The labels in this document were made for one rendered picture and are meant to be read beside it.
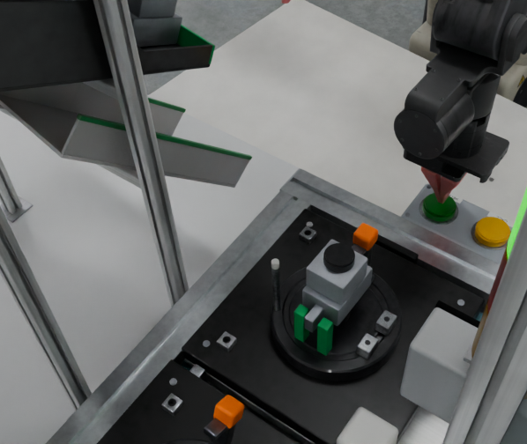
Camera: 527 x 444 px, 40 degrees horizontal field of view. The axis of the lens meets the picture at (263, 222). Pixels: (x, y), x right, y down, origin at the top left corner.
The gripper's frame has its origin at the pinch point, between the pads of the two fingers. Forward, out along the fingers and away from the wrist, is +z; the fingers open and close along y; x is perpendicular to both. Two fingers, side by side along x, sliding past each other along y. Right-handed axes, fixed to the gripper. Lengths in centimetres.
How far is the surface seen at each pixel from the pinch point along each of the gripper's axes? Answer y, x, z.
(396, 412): 8.9, -27.3, 1.7
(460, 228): 3.4, -1.6, 2.5
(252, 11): -132, 132, 98
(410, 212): -2.8, -2.7, 2.5
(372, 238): -0.7, -17.2, -8.8
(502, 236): 8.3, -0.9, 1.3
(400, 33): -77, 150, 98
